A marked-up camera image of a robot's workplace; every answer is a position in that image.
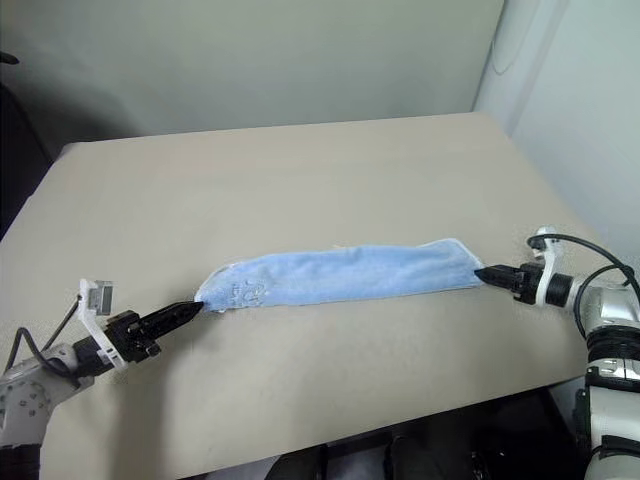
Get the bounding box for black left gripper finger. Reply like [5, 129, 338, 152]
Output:
[141, 299, 203, 329]
[148, 304, 204, 342]

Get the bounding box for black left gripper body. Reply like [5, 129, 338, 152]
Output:
[105, 310, 162, 364]

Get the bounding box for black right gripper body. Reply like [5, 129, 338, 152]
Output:
[510, 264, 545, 307]

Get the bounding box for light blue towel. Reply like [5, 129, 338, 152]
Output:
[192, 238, 485, 314]

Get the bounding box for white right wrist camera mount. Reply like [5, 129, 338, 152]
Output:
[526, 226, 567, 307]

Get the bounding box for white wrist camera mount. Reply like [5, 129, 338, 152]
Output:
[78, 278, 125, 370]
[526, 226, 567, 307]

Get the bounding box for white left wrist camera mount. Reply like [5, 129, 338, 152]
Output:
[78, 278, 125, 370]

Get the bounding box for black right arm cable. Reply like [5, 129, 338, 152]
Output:
[537, 233, 640, 342]

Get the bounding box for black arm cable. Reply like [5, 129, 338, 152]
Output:
[8, 294, 86, 389]
[537, 233, 640, 342]

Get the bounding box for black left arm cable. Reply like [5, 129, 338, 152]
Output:
[8, 294, 86, 389]

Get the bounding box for thin white wall cable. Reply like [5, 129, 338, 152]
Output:
[488, 0, 524, 77]

